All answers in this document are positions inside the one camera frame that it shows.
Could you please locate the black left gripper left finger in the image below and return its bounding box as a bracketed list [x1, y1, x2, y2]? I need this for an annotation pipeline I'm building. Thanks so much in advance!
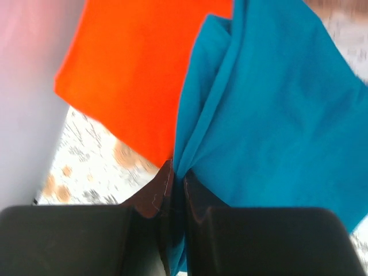
[1, 160, 174, 275]

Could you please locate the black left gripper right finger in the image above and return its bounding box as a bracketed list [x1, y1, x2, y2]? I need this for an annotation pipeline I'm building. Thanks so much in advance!
[183, 172, 363, 275]

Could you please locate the teal t shirt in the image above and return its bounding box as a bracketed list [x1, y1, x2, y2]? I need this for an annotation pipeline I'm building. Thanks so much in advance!
[167, 1, 367, 274]

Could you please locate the folded orange t shirt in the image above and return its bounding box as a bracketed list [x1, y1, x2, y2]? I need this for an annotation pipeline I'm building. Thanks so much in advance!
[55, 1, 232, 167]

